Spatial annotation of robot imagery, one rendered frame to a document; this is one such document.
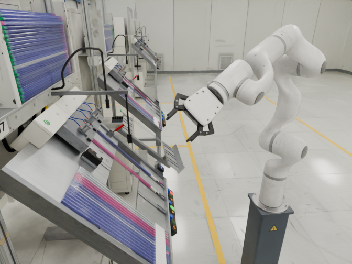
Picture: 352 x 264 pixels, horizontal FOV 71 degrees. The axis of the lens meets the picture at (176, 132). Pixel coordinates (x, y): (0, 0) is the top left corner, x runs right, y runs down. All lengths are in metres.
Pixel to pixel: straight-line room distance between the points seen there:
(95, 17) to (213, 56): 7.06
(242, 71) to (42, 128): 0.70
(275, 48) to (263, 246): 1.10
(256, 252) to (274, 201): 0.34
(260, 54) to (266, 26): 8.55
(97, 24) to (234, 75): 1.58
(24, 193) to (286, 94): 1.07
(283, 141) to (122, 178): 1.67
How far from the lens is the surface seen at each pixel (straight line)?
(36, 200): 0.88
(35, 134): 0.99
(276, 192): 1.43
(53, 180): 0.95
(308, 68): 1.16
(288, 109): 1.24
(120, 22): 5.67
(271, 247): 1.67
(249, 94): 0.80
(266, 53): 0.95
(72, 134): 1.09
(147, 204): 1.27
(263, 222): 1.50
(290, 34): 1.07
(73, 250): 1.41
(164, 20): 8.73
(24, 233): 1.60
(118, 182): 2.56
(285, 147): 1.28
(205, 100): 0.78
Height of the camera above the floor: 1.62
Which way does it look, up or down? 24 degrees down
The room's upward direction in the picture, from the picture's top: straight up
